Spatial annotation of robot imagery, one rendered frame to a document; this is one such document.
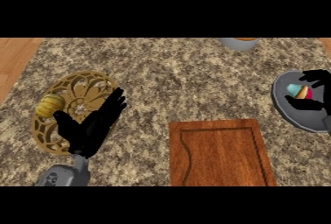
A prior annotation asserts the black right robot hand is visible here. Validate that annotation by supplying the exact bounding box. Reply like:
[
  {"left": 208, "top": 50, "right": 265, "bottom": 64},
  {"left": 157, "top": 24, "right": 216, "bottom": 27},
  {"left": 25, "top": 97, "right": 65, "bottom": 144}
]
[{"left": 284, "top": 69, "right": 331, "bottom": 116}]

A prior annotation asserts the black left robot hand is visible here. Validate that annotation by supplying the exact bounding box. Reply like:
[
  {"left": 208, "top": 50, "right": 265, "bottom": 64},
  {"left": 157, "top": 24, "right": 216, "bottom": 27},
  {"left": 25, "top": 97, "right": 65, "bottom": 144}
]
[{"left": 52, "top": 87, "right": 130, "bottom": 159}]

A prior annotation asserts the colourful cupcake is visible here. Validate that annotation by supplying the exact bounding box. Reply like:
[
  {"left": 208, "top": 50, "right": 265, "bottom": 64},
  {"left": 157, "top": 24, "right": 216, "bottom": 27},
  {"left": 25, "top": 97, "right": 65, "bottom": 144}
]
[{"left": 285, "top": 83, "right": 313, "bottom": 100}]

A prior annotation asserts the grey pan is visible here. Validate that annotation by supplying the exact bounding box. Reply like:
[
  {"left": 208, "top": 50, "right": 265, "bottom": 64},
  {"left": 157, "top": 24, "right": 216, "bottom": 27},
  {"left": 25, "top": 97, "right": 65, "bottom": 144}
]
[{"left": 270, "top": 70, "right": 331, "bottom": 134}]

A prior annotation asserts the brown wooden cutting board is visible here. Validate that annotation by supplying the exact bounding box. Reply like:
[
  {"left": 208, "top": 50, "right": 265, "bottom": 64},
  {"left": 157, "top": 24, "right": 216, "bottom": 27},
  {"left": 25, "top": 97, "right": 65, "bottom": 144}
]
[{"left": 168, "top": 118, "right": 278, "bottom": 187}]

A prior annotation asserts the gold openwork placemat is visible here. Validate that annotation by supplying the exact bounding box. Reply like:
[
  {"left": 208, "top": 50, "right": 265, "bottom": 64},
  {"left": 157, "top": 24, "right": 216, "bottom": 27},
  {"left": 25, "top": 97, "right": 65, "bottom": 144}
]
[{"left": 31, "top": 71, "right": 120, "bottom": 156}]

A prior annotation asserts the yellow squash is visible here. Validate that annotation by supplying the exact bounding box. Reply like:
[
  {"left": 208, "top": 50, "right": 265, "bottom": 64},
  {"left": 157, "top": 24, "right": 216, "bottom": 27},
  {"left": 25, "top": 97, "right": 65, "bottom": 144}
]
[{"left": 35, "top": 94, "right": 68, "bottom": 119}]

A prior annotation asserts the grey pot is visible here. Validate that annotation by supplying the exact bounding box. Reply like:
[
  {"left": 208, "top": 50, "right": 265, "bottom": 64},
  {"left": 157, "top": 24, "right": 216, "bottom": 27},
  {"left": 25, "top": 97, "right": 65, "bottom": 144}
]
[{"left": 217, "top": 38, "right": 262, "bottom": 52}]

